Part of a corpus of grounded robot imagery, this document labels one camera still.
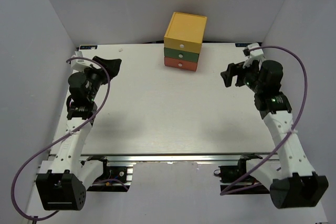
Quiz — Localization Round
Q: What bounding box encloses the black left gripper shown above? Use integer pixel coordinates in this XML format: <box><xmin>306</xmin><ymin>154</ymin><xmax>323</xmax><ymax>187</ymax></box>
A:
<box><xmin>79</xmin><ymin>56</ymin><xmax>121</xmax><ymax>102</ymax></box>

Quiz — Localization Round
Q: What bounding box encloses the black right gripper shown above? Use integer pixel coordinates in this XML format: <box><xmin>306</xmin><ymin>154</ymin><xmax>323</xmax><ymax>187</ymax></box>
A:
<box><xmin>220</xmin><ymin>57</ymin><xmax>264</xmax><ymax>93</ymax></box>

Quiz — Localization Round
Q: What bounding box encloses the red-orange drawer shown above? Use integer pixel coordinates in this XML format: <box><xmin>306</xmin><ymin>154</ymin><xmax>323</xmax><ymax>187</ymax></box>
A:
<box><xmin>164</xmin><ymin>57</ymin><xmax>197</xmax><ymax>71</ymax></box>

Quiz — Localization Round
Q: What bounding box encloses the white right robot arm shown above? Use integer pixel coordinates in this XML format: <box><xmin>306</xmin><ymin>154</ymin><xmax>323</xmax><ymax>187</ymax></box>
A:
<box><xmin>220</xmin><ymin>60</ymin><xmax>329</xmax><ymax>209</ymax></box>

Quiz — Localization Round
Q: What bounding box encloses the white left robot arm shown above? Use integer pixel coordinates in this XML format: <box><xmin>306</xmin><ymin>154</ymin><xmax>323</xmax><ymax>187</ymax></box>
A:
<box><xmin>36</xmin><ymin>56</ymin><xmax>122</xmax><ymax>211</ymax></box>

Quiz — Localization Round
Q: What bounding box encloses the yellow drawer cabinet shell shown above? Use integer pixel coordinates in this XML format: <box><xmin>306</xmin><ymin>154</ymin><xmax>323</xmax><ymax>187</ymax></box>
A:
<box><xmin>164</xmin><ymin>12</ymin><xmax>207</xmax><ymax>43</ymax></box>

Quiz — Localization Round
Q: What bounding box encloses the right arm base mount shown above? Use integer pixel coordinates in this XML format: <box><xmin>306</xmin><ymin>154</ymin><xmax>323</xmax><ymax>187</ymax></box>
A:
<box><xmin>212</xmin><ymin>155</ymin><xmax>271</xmax><ymax>195</ymax></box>

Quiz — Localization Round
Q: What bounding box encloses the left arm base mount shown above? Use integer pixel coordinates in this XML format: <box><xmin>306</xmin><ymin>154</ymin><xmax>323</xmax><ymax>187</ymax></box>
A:
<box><xmin>80</xmin><ymin>156</ymin><xmax>133</xmax><ymax>192</ymax></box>

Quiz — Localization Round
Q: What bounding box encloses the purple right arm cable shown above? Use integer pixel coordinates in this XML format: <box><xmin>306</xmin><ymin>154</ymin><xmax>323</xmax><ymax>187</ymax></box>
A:
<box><xmin>219</xmin><ymin>46</ymin><xmax>308</xmax><ymax>196</ymax></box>

